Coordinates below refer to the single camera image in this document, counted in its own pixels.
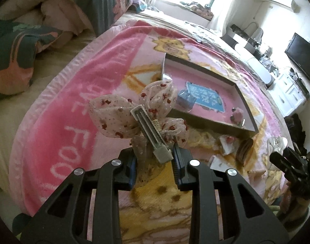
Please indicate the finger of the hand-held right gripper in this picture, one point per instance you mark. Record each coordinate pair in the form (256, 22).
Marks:
(278, 158)

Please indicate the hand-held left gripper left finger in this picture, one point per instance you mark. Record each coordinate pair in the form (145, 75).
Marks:
(130, 169)

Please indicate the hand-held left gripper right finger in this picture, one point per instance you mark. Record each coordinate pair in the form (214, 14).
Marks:
(177, 169)

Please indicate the brown orange hair claw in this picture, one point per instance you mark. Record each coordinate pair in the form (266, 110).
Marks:
(244, 150)

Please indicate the clear packet with white card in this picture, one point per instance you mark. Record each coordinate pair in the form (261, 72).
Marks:
(217, 163)

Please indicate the sheer bow hair clip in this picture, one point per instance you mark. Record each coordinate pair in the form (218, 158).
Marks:
(155, 99)

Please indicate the black tray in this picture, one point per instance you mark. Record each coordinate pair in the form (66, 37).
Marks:
(205, 86)

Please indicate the dark cloth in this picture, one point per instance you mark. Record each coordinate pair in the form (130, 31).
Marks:
(297, 129)

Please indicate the small pink hair clip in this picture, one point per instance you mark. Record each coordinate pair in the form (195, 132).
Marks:
(237, 114)

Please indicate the small blue purple box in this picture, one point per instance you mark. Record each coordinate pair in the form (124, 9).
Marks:
(184, 100)

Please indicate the white cabinet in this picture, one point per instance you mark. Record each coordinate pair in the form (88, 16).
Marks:
(287, 89)

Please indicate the blue card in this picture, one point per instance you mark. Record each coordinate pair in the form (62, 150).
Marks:
(208, 99)

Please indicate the white rounded appliance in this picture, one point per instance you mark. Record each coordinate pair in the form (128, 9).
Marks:
(260, 72)

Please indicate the pink printed blanket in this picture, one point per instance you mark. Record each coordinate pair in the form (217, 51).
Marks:
(81, 94)

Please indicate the black television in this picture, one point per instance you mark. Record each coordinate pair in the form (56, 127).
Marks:
(302, 53)

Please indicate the beige bed sheet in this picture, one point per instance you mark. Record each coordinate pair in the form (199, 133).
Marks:
(7, 122)

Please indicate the white air conditioner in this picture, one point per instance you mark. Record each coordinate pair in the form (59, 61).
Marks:
(279, 0)

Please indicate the windowsill clutter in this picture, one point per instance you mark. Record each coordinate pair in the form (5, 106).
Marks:
(198, 9)

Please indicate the floral duvet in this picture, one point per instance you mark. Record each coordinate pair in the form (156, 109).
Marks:
(17, 43)

